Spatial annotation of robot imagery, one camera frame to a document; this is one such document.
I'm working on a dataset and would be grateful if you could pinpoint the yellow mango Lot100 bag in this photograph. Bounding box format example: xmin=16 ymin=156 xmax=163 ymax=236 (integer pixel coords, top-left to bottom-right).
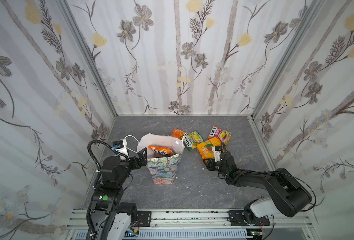
xmin=196 ymin=137 xmax=221 ymax=160

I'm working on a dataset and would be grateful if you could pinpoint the white ribbed cable duct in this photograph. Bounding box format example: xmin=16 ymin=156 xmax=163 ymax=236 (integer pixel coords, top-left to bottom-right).
xmin=74 ymin=229 xmax=252 ymax=240

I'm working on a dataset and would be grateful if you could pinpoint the red yellow Fox's candy bag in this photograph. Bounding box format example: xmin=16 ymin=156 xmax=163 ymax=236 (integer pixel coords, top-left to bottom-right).
xmin=148 ymin=145 xmax=175 ymax=159

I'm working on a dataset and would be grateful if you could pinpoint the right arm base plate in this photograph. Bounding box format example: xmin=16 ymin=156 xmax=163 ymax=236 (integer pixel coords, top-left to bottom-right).
xmin=227 ymin=210 xmax=271 ymax=227

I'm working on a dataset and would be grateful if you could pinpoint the floral white paper bag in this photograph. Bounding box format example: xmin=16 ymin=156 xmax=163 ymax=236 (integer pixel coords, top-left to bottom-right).
xmin=126 ymin=134 xmax=185 ymax=185

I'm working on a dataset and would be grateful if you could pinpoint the aluminium front rail frame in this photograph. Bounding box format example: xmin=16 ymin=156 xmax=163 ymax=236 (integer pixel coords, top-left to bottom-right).
xmin=65 ymin=185 xmax=315 ymax=240

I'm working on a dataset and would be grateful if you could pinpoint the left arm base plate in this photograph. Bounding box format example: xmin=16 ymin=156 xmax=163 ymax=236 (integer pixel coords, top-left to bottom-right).
xmin=133 ymin=211 xmax=152 ymax=228

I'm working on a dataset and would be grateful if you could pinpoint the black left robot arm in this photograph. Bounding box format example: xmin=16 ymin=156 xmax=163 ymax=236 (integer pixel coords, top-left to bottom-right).
xmin=86 ymin=140 xmax=148 ymax=240

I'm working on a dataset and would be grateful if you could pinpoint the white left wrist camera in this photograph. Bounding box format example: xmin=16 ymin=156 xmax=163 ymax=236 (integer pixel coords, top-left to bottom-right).
xmin=112 ymin=139 xmax=129 ymax=161

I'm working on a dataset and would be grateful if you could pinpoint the orange snack packet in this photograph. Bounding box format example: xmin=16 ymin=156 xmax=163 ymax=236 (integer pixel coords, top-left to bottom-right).
xmin=171 ymin=128 xmax=187 ymax=141

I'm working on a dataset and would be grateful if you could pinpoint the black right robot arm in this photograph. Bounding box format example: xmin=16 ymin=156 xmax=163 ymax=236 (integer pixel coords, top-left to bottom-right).
xmin=203 ymin=143 xmax=316 ymax=226

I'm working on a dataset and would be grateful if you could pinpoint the green yellow Fox's candy bag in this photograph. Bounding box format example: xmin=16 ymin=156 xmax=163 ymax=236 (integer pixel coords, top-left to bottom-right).
xmin=182 ymin=131 xmax=204 ymax=151

